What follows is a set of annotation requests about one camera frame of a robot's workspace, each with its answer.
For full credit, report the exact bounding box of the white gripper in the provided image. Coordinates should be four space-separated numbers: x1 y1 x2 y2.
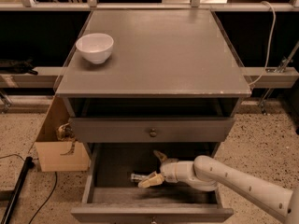
138 150 178 189

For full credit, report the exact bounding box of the silver redbull can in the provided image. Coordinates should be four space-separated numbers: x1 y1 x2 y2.
130 173 146 183

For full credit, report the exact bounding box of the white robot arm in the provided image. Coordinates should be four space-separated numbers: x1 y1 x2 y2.
138 150 299 224

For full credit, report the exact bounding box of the round metal drawer knob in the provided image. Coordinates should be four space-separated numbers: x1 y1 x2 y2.
149 129 157 137

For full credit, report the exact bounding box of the closed grey top drawer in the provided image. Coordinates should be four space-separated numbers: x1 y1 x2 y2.
69 118 235 143

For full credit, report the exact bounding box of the open grey middle drawer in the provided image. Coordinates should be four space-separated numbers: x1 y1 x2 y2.
71 143 234 224

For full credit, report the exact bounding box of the grey wooden drawer cabinet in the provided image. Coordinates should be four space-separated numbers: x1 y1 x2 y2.
53 8 252 224

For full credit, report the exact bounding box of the crumpled brown paper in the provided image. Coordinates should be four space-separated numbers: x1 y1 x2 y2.
56 123 76 141

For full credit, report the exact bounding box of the cardboard box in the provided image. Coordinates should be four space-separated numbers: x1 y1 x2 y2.
35 97 90 172

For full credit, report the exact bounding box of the black metal bar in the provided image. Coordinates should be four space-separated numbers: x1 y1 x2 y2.
0 157 35 224

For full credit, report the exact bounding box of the white ceramic bowl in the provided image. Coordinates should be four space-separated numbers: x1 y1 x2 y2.
76 33 114 64

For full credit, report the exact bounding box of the black object on ledge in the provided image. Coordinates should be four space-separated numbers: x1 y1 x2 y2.
0 59 38 76

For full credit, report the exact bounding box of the black floor cable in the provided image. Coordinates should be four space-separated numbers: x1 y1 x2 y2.
0 153 59 224

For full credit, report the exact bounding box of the metal bracket clamp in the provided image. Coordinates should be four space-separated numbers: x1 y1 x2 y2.
258 40 299 115

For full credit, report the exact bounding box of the white hanging cable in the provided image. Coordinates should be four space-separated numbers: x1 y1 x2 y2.
248 0 278 88

